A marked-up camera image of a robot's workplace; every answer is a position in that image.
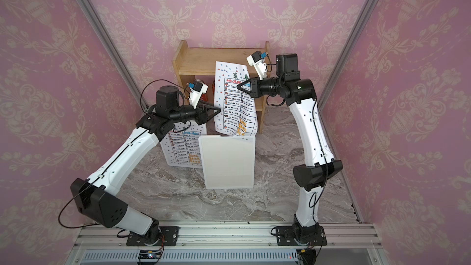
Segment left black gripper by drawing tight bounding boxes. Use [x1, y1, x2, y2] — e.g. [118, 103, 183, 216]
[169, 99, 222, 126]

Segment paper menu sheet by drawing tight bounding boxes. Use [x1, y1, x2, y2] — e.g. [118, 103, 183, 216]
[214, 61, 258, 136]
[168, 131, 202, 168]

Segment white rack board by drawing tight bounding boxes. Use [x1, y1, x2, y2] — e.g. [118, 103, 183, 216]
[159, 121, 207, 169]
[199, 135, 256, 190]

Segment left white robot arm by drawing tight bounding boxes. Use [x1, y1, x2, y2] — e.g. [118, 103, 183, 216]
[71, 82, 221, 245]

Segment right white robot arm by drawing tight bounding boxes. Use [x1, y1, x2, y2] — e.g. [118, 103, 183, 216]
[237, 51, 343, 246]

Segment small green circuit board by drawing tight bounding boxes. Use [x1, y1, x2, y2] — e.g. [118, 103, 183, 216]
[137, 250, 162, 261]

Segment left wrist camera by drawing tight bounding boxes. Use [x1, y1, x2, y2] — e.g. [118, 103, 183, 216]
[188, 81, 208, 109]

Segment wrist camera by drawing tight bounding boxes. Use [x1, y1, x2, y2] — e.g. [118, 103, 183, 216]
[188, 81, 208, 109]
[247, 51, 267, 80]

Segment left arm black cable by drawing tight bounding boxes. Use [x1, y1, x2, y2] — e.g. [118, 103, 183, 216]
[139, 79, 190, 111]

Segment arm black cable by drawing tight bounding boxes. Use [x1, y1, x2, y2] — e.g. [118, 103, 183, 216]
[308, 189, 325, 225]
[139, 79, 190, 111]

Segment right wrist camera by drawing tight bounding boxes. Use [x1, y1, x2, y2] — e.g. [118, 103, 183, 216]
[247, 51, 267, 80]

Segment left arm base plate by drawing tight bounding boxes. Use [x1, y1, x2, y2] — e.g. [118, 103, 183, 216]
[126, 226, 180, 247]

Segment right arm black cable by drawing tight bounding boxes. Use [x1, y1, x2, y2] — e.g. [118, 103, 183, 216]
[308, 189, 325, 225]

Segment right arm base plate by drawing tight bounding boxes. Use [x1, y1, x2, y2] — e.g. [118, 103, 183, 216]
[270, 224, 327, 247]

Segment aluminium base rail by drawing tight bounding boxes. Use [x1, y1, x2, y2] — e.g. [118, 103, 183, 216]
[66, 220, 387, 265]

